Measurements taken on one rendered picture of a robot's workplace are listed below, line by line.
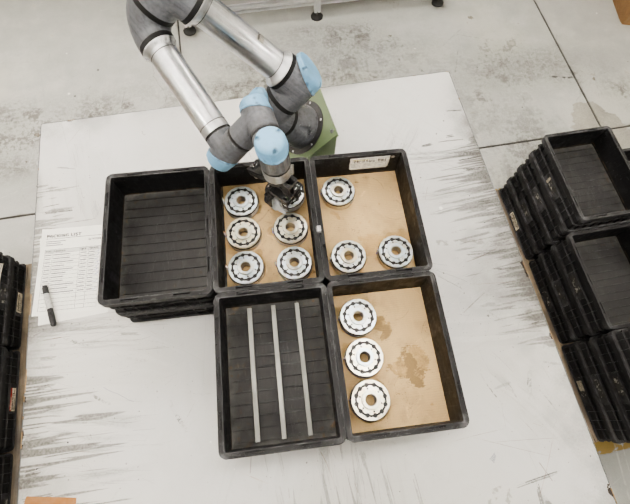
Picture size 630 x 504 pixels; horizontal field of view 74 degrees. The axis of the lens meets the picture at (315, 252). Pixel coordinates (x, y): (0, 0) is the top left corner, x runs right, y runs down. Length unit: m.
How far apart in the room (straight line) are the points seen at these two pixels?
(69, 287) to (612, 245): 2.11
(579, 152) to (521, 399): 1.18
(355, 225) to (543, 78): 2.11
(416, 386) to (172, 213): 0.88
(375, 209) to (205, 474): 0.91
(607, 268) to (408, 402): 1.21
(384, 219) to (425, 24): 2.08
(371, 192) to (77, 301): 0.99
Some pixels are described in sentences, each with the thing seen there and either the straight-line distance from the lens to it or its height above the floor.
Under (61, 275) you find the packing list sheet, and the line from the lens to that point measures 1.59.
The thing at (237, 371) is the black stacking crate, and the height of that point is 0.83.
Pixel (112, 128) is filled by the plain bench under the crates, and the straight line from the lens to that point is 1.81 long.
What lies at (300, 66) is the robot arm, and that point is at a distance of 1.32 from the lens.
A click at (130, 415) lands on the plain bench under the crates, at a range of 1.40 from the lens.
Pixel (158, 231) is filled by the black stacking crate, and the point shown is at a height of 0.83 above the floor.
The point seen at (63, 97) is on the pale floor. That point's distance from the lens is 3.04.
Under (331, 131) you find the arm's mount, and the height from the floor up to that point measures 0.87.
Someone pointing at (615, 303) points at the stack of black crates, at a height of 0.38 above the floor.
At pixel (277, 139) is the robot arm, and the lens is 0.98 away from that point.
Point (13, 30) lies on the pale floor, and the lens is 3.57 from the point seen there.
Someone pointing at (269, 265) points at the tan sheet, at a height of 0.83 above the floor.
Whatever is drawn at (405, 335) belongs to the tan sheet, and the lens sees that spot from 1.23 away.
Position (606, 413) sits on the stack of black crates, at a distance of 2.10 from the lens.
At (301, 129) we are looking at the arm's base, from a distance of 1.47.
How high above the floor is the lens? 2.01
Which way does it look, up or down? 68 degrees down
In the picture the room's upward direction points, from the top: 4 degrees clockwise
